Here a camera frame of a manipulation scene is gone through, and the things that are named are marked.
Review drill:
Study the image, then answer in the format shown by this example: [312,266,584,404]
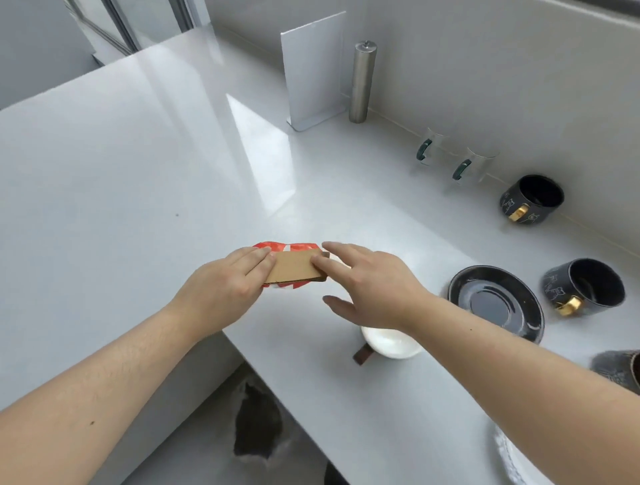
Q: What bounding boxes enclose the person's left forearm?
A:
[0,304,226,485]

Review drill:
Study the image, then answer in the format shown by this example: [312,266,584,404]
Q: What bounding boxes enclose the person's left hand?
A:
[169,246,279,343]

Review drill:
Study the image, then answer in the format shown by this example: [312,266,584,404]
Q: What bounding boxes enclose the person's right forearm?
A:
[405,294,640,485]

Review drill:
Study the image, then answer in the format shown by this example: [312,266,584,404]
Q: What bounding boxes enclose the white plate scalloped rim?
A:
[493,424,543,485]

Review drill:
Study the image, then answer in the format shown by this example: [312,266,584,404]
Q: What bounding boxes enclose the clear glass cup green handle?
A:
[415,127,447,169]
[451,146,501,183]

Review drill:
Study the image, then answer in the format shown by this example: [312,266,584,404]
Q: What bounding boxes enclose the black mug gold handle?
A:
[589,349,640,396]
[499,173,566,226]
[541,258,627,318]

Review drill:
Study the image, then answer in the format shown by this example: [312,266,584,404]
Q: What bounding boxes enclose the person's right hand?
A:
[309,241,436,336]

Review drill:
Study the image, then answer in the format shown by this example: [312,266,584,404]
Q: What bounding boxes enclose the grey side window frame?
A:
[65,0,211,55]

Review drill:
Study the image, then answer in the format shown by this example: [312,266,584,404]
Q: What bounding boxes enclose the orange snack packet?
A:
[251,241,322,292]

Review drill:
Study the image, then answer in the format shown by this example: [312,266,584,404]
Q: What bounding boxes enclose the white cup brown handle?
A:
[353,325,426,366]

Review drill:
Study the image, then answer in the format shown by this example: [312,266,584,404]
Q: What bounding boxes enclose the black saucer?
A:
[447,264,546,346]

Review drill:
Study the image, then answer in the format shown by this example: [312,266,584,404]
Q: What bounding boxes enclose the steel cylinder grinder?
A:
[348,40,379,125]

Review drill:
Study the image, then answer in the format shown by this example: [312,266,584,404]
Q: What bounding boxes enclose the white board stand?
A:
[279,11,349,133]

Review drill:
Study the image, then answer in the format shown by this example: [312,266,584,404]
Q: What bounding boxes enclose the clear plastic bag dark contents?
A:
[219,369,301,466]

